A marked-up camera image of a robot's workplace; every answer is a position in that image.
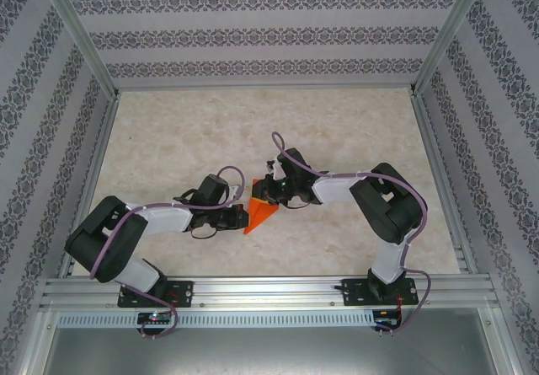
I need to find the small circuit board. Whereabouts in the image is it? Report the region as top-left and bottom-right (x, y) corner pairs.
(374, 309), (401, 325)
(137, 312), (172, 324)

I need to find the aluminium mounting rail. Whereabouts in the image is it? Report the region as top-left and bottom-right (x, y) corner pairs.
(40, 276), (500, 311)

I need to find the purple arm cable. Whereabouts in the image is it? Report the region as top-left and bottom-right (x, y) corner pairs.
(89, 164), (248, 341)
(271, 131), (433, 337)

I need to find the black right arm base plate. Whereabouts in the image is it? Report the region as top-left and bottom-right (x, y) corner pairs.
(341, 278), (419, 308)

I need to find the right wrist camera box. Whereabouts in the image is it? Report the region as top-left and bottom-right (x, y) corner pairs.
(275, 147), (311, 182)

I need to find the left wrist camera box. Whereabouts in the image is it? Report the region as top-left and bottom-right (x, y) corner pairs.
(197, 174), (228, 206)

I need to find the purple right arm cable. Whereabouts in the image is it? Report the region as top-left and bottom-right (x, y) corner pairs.
(271, 131), (433, 337)

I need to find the aluminium side rail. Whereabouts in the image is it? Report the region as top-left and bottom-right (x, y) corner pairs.
(56, 92), (121, 279)
(410, 92), (479, 275)

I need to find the grey metal sheet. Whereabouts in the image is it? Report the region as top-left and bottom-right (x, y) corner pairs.
(24, 307), (519, 375)

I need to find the thin black left gripper cable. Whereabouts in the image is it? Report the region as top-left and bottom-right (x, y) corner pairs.
(189, 225), (221, 240)

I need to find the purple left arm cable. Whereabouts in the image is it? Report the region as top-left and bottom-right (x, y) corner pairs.
(89, 164), (248, 341)

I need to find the aluminium frame post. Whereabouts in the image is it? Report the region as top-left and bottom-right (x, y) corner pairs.
(410, 0), (492, 96)
(33, 0), (121, 98)

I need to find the orange cloth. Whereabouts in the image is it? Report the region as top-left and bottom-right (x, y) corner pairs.
(243, 178), (280, 236)

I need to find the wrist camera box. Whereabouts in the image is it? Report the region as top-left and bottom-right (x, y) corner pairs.
(197, 174), (228, 206)
(275, 147), (311, 182)

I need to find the slotted grey cable duct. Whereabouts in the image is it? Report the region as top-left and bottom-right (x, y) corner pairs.
(56, 310), (376, 329)

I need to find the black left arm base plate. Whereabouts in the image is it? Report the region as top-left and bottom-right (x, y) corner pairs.
(117, 281), (195, 308)

